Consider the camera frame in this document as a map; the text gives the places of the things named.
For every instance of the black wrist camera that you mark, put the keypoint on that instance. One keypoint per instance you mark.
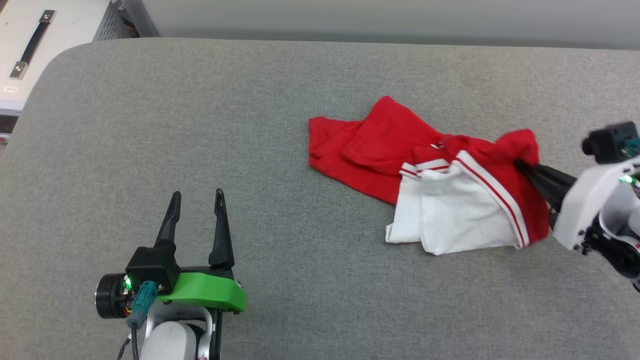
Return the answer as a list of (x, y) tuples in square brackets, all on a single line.
[(610, 142), (152, 265)]

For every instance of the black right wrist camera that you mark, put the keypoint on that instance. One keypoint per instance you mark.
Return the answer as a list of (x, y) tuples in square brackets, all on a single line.
[(610, 142)]

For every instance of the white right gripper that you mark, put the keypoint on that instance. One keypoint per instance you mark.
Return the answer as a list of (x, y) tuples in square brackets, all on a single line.
[(587, 200)]

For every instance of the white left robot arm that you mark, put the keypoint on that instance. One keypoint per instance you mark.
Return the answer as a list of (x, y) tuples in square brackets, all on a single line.
[(170, 340)]

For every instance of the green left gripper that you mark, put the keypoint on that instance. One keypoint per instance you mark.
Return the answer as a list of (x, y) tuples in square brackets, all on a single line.
[(205, 292)]

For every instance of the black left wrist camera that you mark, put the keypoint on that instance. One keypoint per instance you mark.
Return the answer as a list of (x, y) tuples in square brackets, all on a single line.
[(152, 265)]

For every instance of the red and white shirt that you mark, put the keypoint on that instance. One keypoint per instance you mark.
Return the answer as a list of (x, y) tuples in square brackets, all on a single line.
[(380, 145)]

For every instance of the white metal cabinet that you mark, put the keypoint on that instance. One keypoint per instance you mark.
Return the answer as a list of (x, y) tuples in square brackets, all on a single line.
[(70, 40)]

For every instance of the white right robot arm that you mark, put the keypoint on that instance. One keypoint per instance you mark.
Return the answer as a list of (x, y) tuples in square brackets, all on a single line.
[(620, 245)]

